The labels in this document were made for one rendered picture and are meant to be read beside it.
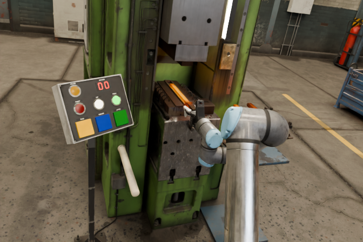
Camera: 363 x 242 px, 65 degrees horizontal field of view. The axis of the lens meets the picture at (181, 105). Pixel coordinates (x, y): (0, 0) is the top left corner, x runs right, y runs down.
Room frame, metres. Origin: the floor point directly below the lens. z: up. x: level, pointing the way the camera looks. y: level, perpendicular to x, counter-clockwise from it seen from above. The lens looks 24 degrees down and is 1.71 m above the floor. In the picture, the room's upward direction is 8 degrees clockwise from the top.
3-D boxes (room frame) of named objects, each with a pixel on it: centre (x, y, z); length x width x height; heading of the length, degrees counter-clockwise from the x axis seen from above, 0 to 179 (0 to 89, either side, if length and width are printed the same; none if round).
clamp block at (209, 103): (1.74, -0.16, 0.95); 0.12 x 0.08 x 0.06; 24
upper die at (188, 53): (1.81, 0.07, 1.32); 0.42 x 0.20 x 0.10; 24
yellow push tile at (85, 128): (1.16, 0.43, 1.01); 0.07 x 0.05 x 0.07; 139
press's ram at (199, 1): (1.83, 0.03, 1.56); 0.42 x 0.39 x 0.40; 24
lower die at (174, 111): (1.81, 0.07, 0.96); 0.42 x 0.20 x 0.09; 24
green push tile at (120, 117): (1.31, 0.30, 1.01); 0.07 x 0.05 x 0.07; 139
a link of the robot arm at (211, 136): (1.32, -0.17, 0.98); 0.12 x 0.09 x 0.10; 24
